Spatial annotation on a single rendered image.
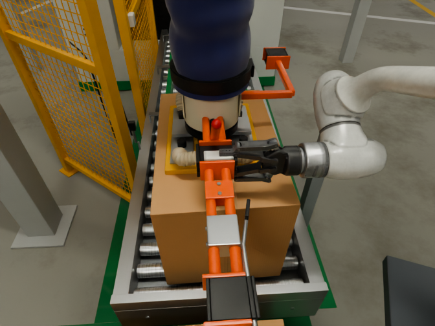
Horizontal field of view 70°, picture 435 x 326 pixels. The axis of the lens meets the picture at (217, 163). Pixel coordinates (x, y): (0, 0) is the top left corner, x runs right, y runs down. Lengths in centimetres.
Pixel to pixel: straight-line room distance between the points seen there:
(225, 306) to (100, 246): 152
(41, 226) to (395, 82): 186
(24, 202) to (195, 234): 121
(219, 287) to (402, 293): 63
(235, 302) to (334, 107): 51
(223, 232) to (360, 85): 46
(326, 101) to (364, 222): 142
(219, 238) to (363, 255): 149
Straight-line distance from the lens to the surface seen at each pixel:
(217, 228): 61
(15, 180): 181
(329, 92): 84
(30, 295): 199
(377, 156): 83
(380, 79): 76
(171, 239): 92
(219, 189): 68
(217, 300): 54
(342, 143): 79
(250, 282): 55
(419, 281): 110
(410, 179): 259
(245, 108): 114
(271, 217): 88
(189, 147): 96
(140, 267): 122
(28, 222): 207
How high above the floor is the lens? 160
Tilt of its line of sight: 43 degrees down
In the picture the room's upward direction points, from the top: straight up
